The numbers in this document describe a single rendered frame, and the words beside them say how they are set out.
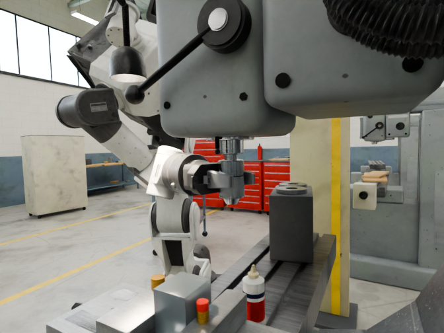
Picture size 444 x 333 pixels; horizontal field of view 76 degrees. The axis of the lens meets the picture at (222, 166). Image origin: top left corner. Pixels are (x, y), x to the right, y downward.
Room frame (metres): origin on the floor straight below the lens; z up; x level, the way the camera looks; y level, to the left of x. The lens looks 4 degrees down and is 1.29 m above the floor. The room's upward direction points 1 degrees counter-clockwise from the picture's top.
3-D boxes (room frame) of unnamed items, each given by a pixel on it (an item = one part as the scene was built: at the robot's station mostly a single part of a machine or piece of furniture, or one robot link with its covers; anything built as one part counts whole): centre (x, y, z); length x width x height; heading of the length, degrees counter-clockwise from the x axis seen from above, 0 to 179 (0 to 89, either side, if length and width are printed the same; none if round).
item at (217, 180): (0.50, 0.01, 1.23); 0.06 x 0.02 x 0.03; 41
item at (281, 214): (0.89, -0.22, 1.07); 0.22 x 0.12 x 0.20; 164
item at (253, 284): (0.51, -0.05, 1.02); 0.04 x 0.04 x 0.11
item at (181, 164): (0.59, 0.04, 1.23); 0.13 x 0.12 x 0.10; 131
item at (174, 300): (0.38, 0.06, 1.08); 0.06 x 0.05 x 0.06; 150
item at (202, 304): (0.35, 0.03, 1.09); 0.02 x 0.02 x 0.03
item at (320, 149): (2.12, -0.72, 1.15); 0.52 x 0.40 x 2.30; 62
